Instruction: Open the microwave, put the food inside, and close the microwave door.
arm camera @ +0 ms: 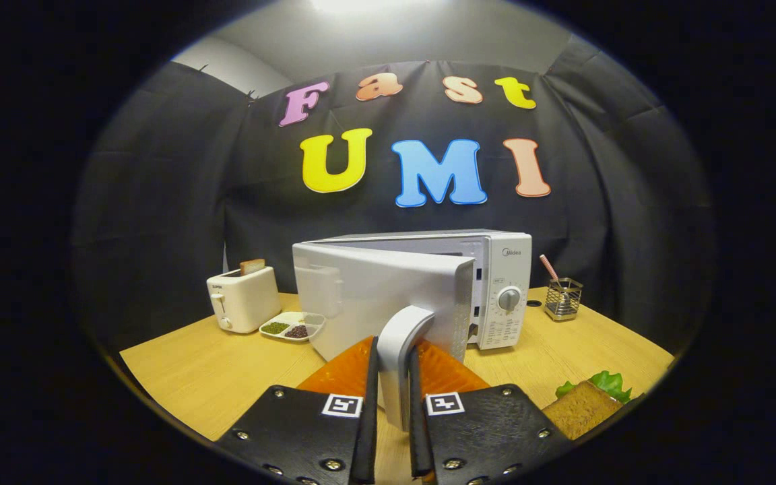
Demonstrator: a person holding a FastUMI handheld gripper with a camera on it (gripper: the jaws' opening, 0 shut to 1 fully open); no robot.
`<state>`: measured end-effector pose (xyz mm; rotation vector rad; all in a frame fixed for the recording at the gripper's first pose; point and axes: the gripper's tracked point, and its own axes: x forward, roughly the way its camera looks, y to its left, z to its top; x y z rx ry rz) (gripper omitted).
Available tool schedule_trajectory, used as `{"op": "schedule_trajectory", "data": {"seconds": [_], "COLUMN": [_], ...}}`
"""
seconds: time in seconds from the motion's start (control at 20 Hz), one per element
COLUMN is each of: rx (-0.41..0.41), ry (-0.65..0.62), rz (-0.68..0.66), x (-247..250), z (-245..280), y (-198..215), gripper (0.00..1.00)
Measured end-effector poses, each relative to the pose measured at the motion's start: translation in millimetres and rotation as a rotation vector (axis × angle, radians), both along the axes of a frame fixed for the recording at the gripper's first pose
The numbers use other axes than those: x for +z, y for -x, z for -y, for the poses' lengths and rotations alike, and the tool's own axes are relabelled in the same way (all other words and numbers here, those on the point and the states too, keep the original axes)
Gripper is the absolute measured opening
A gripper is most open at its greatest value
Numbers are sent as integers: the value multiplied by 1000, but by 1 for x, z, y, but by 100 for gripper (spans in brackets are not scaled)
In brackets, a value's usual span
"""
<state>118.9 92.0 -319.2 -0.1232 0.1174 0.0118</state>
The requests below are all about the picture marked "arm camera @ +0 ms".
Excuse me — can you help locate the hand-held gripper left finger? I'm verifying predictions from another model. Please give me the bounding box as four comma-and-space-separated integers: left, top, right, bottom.
216, 335, 381, 485

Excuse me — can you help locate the white microwave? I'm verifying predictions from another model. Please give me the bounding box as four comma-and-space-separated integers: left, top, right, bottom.
292, 229, 534, 432

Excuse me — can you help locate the white divided bean dish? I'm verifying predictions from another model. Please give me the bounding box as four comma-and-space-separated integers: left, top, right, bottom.
259, 311, 326, 343

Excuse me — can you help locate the wire mesh holder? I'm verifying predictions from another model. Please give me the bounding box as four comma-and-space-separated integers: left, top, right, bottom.
544, 278, 584, 321

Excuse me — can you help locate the toast and lettuce sandwich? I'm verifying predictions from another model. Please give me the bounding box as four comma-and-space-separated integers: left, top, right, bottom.
542, 370, 635, 441

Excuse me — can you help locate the cream toaster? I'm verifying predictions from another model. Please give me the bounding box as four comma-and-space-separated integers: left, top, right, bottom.
206, 266, 282, 334

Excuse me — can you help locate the pink striped straw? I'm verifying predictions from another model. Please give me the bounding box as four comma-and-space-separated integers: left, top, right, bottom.
540, 254, 567, 297

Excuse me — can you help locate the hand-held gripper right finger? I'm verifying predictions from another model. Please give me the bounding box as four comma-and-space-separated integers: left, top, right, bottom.
407, 340, 574, 485

